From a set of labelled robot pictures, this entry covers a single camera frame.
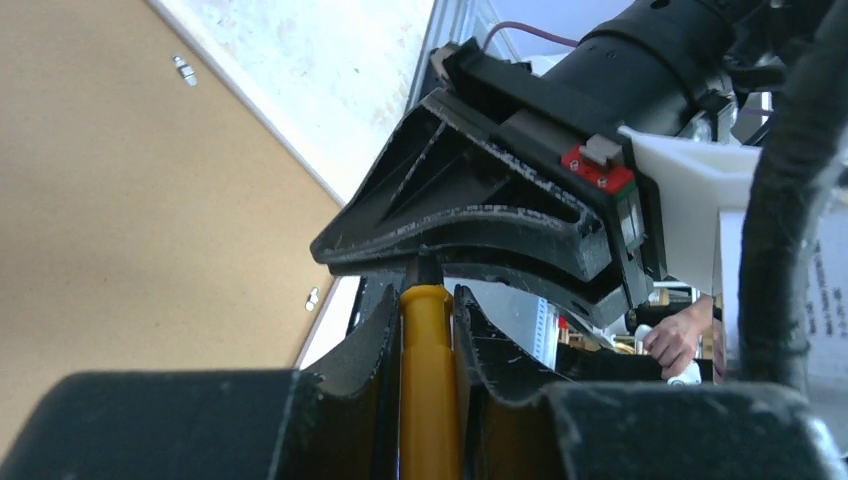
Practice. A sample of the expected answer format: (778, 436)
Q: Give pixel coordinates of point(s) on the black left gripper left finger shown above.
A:
(344, 422)

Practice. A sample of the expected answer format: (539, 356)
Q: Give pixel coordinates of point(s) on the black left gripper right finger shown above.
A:
(506, 425)

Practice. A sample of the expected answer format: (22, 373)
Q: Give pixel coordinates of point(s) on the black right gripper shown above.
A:
(441, 186)

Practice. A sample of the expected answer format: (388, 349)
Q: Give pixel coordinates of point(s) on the white wooden photo frame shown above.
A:
(149, 220)

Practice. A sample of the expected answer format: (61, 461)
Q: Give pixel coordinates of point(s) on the distant person's hand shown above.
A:
(673, 342)

